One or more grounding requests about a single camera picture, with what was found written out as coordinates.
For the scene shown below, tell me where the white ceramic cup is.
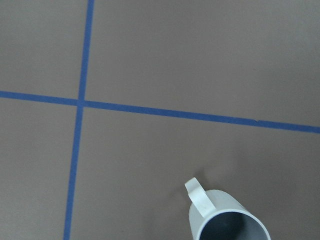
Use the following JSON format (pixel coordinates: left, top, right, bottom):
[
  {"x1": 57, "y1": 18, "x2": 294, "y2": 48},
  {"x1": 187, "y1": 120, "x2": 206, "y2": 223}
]
[{"x1": 184, "y1": 177, "x2": 271, "y2": 240}]

